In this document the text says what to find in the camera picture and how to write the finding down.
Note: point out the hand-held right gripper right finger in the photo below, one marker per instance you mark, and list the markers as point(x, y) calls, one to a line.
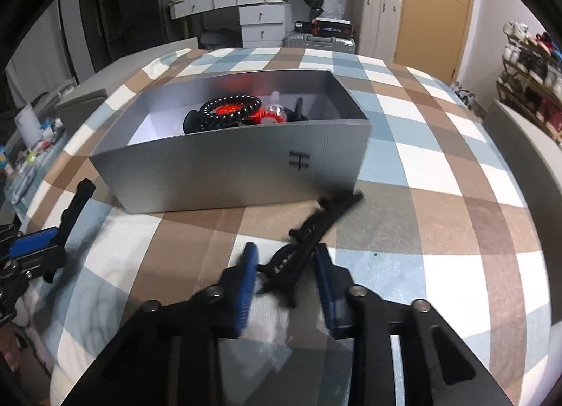
point(327, 292)

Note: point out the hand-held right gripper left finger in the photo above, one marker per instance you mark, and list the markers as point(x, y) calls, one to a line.
point(246, 283)

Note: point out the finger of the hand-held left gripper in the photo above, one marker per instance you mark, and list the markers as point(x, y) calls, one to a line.
point(30, 242)
point(39, 263)

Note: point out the grey cardboard box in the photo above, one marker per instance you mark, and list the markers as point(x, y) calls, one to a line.
point(219, 173)

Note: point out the red orange ornament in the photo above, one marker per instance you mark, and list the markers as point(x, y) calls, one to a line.
point(268, 116)

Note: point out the bedside clutter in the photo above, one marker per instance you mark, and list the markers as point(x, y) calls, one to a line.
point(30, 155)

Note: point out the white bottle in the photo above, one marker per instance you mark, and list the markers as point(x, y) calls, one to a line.
point(28, 123)

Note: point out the grey bed side panel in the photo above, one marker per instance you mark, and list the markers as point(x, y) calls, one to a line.
point(518, 147)
point(88, 98)

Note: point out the black hair accessory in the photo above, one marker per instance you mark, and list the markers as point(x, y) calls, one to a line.
point(192, 121)
point(300, 109)

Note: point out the white curtain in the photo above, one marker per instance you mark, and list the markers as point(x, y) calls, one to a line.
point(61, 46)

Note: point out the dark brown wardrobe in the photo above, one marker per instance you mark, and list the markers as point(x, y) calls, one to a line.
point(105, 28)

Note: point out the loose sneakers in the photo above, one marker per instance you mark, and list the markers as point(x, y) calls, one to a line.
point(467, 98)

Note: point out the dark grey stool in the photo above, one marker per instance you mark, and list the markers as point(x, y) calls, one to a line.
point(219, 38)

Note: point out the silver suitcase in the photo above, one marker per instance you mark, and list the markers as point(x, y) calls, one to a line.
point(316, 42)

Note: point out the small black box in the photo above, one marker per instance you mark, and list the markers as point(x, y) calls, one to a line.
point(304, 27)

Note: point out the black and red box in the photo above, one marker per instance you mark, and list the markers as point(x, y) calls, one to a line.
point(333, 27)

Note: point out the white dressing table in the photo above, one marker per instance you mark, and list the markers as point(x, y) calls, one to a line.
point(259, 15)

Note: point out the white suitcase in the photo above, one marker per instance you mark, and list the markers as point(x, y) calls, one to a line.
point(377, 24)

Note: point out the shoe rack with sneakers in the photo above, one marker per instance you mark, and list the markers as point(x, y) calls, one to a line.
point(531, 76)

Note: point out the wooden door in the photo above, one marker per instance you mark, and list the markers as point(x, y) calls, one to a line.
point(434, 15)

